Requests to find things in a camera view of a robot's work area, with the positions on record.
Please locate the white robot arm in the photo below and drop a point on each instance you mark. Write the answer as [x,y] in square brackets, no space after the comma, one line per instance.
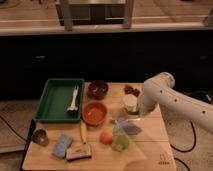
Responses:
[159,90]

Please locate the orange bowl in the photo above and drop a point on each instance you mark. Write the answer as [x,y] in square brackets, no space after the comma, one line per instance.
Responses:
[94,113]

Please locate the brown dried fruit pile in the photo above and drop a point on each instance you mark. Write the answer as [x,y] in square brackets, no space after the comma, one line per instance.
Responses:
[130,90]

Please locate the white lidded jar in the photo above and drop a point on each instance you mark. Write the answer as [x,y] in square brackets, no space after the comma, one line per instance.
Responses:
[130,103]

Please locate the white dish brush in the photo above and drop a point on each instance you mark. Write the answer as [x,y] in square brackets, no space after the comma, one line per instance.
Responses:
[73,107]

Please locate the grey folded cloth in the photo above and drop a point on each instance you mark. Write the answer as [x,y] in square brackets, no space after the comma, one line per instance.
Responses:
[124,127]

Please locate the yellow banana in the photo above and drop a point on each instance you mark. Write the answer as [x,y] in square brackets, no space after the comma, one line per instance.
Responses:
[83,129]

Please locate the green plastic tray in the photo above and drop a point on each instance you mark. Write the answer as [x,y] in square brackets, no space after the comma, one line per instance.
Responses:
[57,97]

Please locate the orange peach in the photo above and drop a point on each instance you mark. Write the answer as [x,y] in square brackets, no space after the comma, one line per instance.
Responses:
[106,137]

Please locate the blue sponge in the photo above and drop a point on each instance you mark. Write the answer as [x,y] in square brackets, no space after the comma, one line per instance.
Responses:
[63,143]

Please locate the brown wooden block brush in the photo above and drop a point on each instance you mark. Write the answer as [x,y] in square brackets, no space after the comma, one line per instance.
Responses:
[80,152]

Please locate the silver metal cup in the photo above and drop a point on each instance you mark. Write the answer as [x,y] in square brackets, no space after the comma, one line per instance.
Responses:
[40,137]

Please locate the dark blue floor object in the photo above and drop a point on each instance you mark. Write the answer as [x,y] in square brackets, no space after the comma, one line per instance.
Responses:
[203,96]

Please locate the wooden stool frame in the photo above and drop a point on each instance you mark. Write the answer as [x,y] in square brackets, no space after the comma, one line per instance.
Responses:
[94,12]

